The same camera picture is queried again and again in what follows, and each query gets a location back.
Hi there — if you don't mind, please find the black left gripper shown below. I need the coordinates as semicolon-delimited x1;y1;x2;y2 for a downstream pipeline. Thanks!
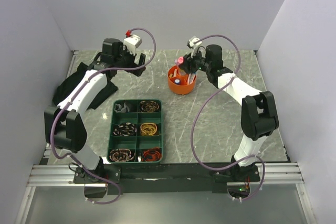
114;42;146;77

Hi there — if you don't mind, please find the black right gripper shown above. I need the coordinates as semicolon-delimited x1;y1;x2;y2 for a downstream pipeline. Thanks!
178;47;211;76

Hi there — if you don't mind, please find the orange round pen holder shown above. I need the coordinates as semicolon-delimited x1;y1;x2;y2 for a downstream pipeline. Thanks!
167;66;197;95

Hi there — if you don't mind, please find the white blue marker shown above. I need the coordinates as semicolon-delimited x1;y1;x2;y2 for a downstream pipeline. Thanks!
188;73;196;84

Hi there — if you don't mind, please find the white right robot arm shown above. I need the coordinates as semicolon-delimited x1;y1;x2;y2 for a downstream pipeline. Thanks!
176;44;279;181

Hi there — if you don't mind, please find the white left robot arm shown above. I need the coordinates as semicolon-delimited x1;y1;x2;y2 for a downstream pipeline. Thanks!
44;35;145;183

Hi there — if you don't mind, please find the brown patterned rolled band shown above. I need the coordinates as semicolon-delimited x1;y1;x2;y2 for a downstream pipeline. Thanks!
139;100;160;113

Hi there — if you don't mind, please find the grey folded cloth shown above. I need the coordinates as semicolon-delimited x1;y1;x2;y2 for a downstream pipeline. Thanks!
114;102;133;113

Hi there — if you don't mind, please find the black cloth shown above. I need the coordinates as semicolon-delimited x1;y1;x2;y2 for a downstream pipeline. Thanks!
52;62;118;110

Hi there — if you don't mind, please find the yellow rolled band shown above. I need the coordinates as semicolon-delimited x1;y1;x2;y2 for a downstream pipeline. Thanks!
140;123;158;136

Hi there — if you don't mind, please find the green compartment tray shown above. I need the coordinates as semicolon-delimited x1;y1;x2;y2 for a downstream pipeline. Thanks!
107;99;164;164

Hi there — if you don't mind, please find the orange black rolled band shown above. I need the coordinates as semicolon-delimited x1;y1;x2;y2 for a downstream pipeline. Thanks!
141;147;162;162

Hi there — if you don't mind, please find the pink patterned rolled band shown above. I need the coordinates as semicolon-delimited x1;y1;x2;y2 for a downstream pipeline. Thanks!
109;148;135;163

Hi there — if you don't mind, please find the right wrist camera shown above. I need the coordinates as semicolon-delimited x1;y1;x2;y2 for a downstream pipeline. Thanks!
187;36;202;58

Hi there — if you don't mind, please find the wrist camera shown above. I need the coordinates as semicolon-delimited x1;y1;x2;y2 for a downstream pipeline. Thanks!
123;30;142;56
187;36;202;58

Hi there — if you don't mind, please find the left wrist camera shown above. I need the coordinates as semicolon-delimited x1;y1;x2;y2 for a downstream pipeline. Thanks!
123;30;142;56

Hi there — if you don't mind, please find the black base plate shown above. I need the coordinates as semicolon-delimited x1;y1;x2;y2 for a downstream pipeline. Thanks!
72;163;261;196

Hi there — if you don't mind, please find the aluminium rail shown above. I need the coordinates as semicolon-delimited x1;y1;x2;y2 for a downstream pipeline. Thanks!
27;163;304;187

